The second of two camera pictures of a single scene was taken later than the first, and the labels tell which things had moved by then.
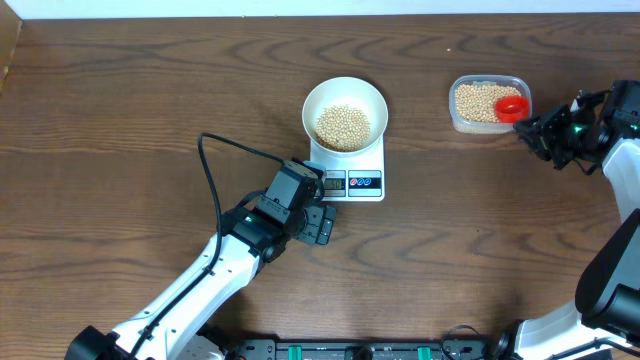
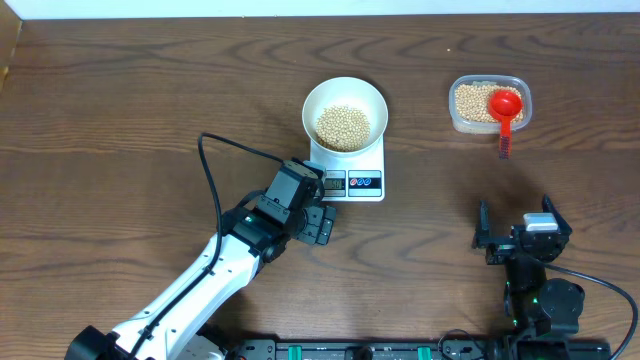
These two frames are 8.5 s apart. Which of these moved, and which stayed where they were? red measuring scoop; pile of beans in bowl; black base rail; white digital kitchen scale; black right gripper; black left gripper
Moved: black right gripper; red measuring scoop
Stayed: pile of beans in bowl; black base rail; black left gripper; white digital kitchen scale
